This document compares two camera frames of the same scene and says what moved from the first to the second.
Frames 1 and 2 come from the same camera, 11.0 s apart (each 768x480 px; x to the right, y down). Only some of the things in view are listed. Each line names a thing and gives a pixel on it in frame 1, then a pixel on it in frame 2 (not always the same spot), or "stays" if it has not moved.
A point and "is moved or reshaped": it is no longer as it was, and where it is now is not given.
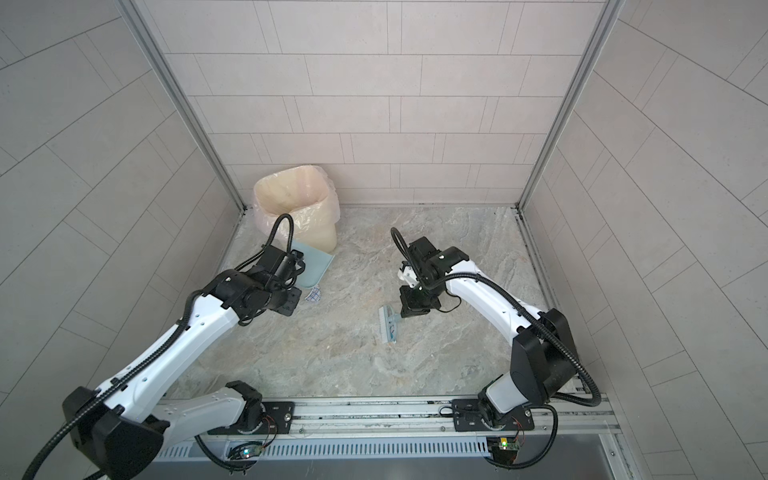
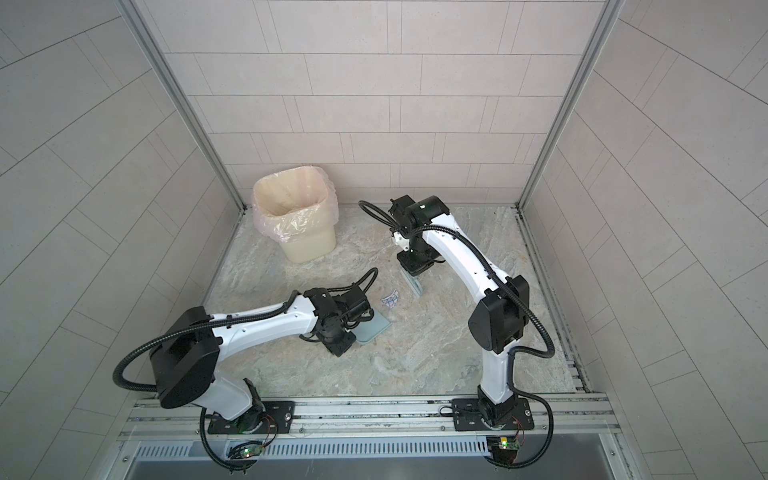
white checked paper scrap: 314,295 is moved or reshaped
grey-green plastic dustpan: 316,262 to 367,331
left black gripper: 296,293 to 342,349
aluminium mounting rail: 404,418 stays
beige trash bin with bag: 309,195 stays
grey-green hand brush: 388,324 is moved or reshaped
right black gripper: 409,306 to 413,267
